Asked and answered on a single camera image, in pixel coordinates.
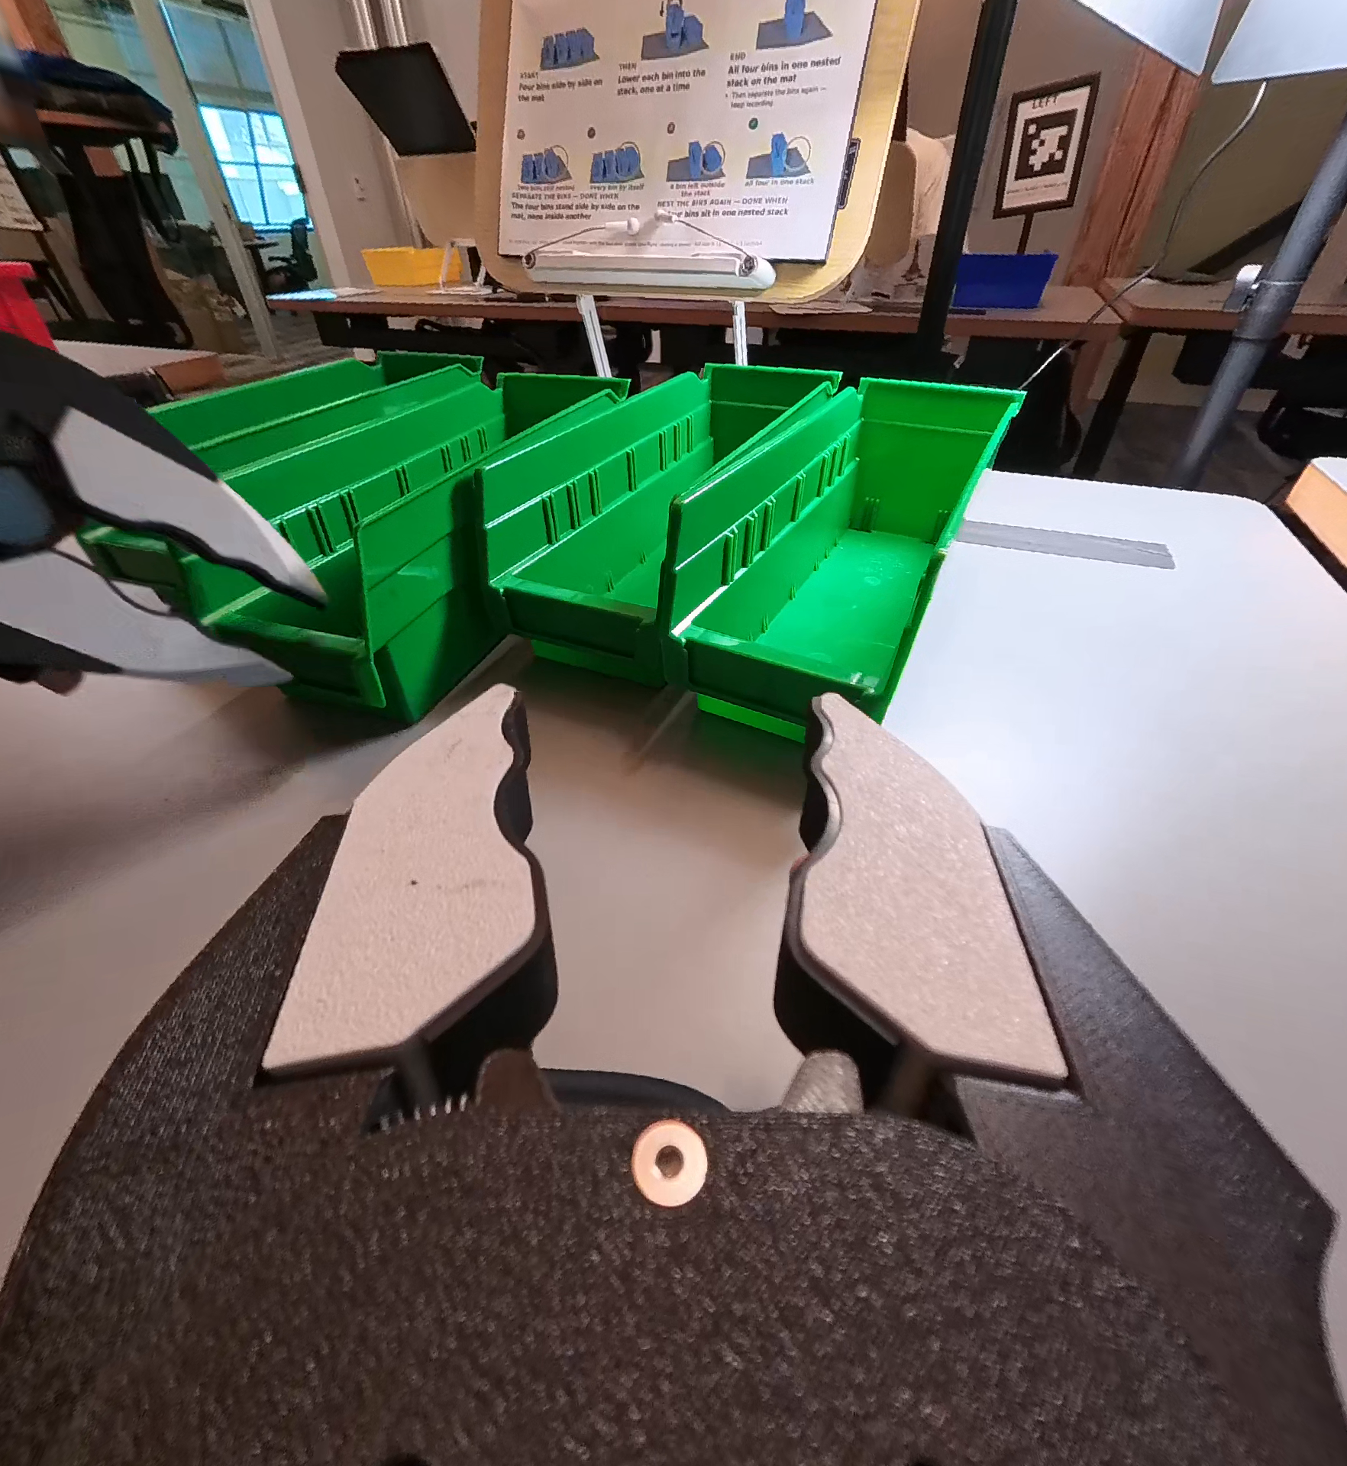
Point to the white light panel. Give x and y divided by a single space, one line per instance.
1316 36
1155 30

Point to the light grey desk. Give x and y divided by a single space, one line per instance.
1143 803

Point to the grey tape strip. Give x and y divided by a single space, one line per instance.
1069 547

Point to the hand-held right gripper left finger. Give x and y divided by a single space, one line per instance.
411 918

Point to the wooden-edged side table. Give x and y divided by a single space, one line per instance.
1344 539

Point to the black-and-white marker sign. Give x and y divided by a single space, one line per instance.
1046 145

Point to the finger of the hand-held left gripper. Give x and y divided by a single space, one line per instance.
78 619
169 493

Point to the blue plastic bin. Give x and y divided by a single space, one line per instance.
1006 281

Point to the long wooden table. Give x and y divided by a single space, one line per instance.
330 302
1316 313

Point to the wooden clipboard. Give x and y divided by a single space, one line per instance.
898 139

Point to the green plastic bin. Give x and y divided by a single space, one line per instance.
583 539
284 396
847 597
422 608

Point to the black tilted monitor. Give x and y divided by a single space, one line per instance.
411 99

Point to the yellow plastic bin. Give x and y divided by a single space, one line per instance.
405 267

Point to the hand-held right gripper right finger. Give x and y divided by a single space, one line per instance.
925 918

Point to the printed instruction sheet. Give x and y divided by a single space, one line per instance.
686 139

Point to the white display stand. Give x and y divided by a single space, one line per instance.
652 271

